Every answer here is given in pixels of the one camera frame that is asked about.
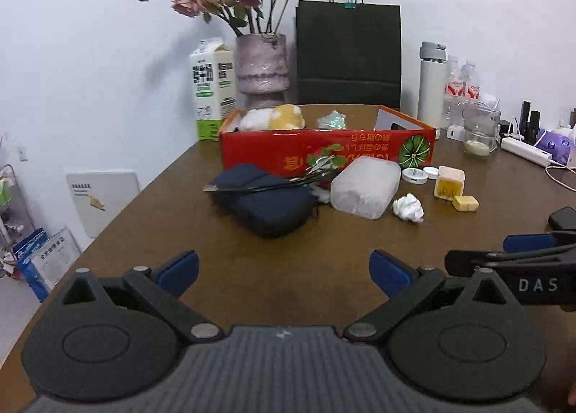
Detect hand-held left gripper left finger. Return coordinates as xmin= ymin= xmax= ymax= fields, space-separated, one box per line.
xmin=58 ymin=250 xmax=226 ymax=342

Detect blue white boxes on floor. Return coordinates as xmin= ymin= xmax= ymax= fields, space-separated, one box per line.
xmin=31 ymin=228 xmax=82 ymax=288

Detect white cable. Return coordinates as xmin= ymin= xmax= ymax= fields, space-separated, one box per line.
xmin=546 ymin=160 xmax=576 ymax=191

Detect dark navy zip pouch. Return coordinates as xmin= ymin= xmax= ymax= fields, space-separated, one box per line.
xmin=211 ymin=163 xmax=318 ymax=239

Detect glass cup with candle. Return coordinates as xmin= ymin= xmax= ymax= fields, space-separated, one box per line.
xmin=463 ymin=100 xmax=501 ymax=158

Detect white power strip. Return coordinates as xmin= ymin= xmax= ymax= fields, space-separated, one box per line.
xmin=501 ymin=137 xmax=553 ymax=167

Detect white round lid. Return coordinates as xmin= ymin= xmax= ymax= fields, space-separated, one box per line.
xmin=401 ymin=167 xmax=428 ymax=185

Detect white board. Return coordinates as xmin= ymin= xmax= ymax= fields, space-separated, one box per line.
xmin=65 ymin=169 xmax=140 ymax=239

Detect brown wooden desktop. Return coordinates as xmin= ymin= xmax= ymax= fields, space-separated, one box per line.
xmin=0 ymin=103 xmax=576 ymax=413

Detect black plug adapter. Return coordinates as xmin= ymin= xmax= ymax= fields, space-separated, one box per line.
xmin=499 ymin=120 xmax=523 ymax=140

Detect red and white wrapper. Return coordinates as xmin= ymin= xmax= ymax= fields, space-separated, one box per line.
xmin=310 ymin=183 xmax=334 ymax=204

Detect white and yellow plush toy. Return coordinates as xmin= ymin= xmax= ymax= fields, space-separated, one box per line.
xmin=227 ymin=104 xmax=304 ymax=132

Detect white thermos bottle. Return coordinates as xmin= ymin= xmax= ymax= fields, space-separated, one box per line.
xmin=417 ymin=41 xmax=447 ymax=140

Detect pale green crumpled packet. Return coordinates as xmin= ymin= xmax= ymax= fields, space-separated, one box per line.
xmin=316 ymin=110 xmax=347 ymax=130

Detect red cardboard box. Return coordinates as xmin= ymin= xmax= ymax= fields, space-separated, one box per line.
xmin=219 ymin=104 xmax=437 ymax=180

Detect yellow toothpick box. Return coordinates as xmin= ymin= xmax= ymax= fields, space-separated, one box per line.
xmin=433 ymin=165 xmax=465 ymax=201

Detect purple tissue pack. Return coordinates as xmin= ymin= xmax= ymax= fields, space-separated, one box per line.
xmin=536 ymin=127 xmax=576 ymax=166

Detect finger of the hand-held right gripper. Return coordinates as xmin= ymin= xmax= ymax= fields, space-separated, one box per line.
xmin=503 ymin=230 xmax=576 ymax=255
xmin=444 ymin=245 xmax=576 ymax=279

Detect yellow eraser block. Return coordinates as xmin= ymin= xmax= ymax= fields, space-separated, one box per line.
xmin=452 ymin=194 xmax=480 ymax=213

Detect black paper bag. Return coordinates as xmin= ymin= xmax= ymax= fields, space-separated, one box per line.
xmin=295 ymin=0 xmax=402 ymax=110

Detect white and green milk carton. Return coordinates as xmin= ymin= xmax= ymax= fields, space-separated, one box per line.
xmin=189 ymin=37 xmax=238 ymax=142

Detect translucent plastic box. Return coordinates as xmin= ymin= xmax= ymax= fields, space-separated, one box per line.
xmin=330 ymin=156 xmax=402 ymax=220

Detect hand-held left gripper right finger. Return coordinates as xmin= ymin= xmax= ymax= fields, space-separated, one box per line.
xmin=343 ymin=249 xmax=519 ymax=342

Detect red label water bottle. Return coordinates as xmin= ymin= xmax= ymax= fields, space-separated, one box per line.
xmin=463 ymin=61 xmax=482 ymax=103
xmin=445 ymin=57 xmax=464 ymax=126

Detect black rounded case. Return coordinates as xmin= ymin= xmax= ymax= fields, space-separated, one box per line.
xmin=548 ymin=207 xmax=576 ymax=231

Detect mottled pink ceramic vase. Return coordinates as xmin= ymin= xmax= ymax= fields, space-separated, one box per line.
xmin=235 ymin=33 xmax=289 ymax=110

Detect white tissue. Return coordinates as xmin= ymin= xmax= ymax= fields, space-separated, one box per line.
xmin=392 ymin=193 xmax=425 ymax=222

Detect blue printed bag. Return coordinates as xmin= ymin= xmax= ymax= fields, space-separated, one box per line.
xmin=11 ymin=228 xmax=50 ymax=303

